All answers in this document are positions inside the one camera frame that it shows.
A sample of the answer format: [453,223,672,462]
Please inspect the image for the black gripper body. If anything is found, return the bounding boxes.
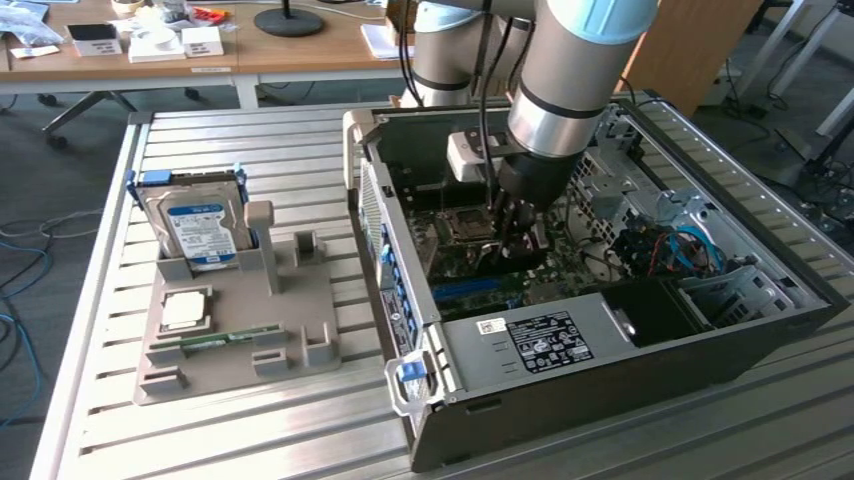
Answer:
[497,147,590,211]

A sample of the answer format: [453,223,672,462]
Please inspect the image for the green graphics card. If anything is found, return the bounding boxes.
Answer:
[426,239,548,277]

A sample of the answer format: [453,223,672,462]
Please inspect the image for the metal CPU socket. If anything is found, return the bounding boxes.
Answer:
[433,205,500,247]

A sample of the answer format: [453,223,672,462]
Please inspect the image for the green motherboard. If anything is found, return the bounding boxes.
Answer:
[400,182,629,321]

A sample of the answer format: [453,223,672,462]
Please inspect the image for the perforated metal disk bay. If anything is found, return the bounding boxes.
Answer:
[570,144,669,241]

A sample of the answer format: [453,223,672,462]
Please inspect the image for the silver chipset heatsink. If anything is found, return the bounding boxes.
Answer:
[526,285,569,307]

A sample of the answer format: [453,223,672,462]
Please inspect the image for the blue expansion slot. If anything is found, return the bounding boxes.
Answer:
[432,280,501,302]

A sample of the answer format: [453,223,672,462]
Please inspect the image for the black plastic shroud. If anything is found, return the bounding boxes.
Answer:
[600,279,716,349]

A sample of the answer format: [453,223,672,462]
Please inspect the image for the grey power supply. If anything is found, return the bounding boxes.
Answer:
[437,293,636,394]

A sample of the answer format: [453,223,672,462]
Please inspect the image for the grey metal disk bay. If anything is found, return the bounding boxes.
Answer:
[677,264,800,329]

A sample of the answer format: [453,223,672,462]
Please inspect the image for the wooden cabinet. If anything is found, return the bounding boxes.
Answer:
[600,0,766,117]

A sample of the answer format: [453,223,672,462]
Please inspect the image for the white paper stack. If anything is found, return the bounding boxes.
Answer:
[359,22,417,61]

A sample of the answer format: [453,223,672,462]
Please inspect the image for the black open PC case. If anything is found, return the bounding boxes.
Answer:
[341,97,851,474]

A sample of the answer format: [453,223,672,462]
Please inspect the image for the grey parts rack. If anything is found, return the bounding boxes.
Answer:
[133,199,346,407]

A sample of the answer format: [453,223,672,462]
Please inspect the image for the hard disk with blue label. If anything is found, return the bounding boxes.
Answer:
[125,168,259,274]

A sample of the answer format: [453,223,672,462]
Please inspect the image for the green RAM stick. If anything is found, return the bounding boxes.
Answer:
[150,324,282,351]

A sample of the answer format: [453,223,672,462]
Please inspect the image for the black round lamp base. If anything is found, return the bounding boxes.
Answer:
[253,0,327,38]

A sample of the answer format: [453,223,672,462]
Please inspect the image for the silver CPU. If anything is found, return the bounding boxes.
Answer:
[159,291,210,332]

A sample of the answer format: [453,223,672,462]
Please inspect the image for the white box with label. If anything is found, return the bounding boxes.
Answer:
[181,25,225,59]

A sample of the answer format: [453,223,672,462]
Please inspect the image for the red small item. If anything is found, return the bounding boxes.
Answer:
[191,5,235,26]

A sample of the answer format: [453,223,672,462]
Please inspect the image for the white flat box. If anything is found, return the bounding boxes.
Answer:
[126,42,189,65]

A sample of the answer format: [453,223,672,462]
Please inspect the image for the white round container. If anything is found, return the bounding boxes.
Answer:
[131,25,181,54]

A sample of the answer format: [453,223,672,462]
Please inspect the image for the dark desk leg with caster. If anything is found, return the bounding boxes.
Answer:
[39,89,139,149]

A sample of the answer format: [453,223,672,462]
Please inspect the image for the wooden desk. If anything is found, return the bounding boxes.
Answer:
[0,0,606,96]

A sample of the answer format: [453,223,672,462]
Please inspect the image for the white box with black top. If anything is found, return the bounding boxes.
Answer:
[66,22,126,58]

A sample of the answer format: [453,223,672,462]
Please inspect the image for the white card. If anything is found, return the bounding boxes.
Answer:
[9,44,62,60]

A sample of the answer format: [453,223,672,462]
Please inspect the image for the clear plastic bag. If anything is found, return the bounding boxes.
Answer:
[0,14,67,47]

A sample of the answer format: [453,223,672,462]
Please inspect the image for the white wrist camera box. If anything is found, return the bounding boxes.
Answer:
[445,130,513,182]

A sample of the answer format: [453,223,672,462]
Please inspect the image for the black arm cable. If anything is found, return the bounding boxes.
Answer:
[478,14,517,211]

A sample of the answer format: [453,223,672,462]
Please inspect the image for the blue wire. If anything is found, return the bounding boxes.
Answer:
[670,226,728,276]

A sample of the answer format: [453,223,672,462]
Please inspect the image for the blue floor cable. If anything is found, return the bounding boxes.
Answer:
[0,239,53,431]

